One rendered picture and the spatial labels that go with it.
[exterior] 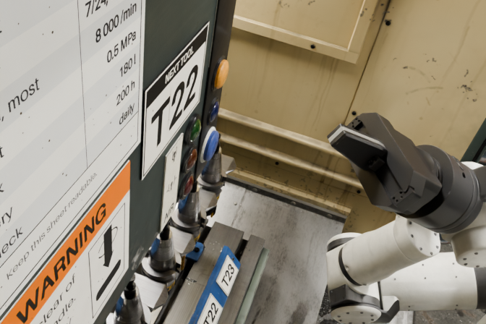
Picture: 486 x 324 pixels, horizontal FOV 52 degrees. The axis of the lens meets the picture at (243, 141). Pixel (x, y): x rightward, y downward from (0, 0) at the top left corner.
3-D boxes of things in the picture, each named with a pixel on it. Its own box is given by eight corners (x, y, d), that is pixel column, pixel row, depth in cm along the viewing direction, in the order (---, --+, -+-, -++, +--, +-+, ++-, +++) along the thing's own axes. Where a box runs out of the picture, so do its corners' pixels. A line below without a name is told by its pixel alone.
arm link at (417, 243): (464, 154, 63) (386, 197, 72) (484, 219, 58) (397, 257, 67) (497, 168, 65) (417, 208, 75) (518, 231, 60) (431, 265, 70)
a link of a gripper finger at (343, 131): (346, 123, 48) (385, 146, 52) (324, 145, 50) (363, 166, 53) (353, 134, 47) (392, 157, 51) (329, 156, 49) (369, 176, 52)
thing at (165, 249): (156, 244, 83) (158, 218, 79) (180, 256, 82) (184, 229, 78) (142, 264, 80) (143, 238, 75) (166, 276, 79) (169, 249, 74)
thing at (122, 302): (126, 299, 75) (126, 272, 70) (150, 314, 73) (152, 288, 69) (106, 321, 71) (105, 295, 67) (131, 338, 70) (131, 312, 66)
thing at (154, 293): (173, 288, 79) (173, 285, 79) (158, 316, 75) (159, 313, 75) (133, 272, 80) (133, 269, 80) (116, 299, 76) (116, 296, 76)
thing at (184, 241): (199, 238, 88) (199, 235, 87) (187, 260, 84) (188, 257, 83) (163, 224, 89) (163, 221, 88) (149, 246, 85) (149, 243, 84)
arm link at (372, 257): (387, 202, 72) (304, 247, 85) (396, 270, 66) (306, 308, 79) (438, 223, 76) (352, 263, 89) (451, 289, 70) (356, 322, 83)
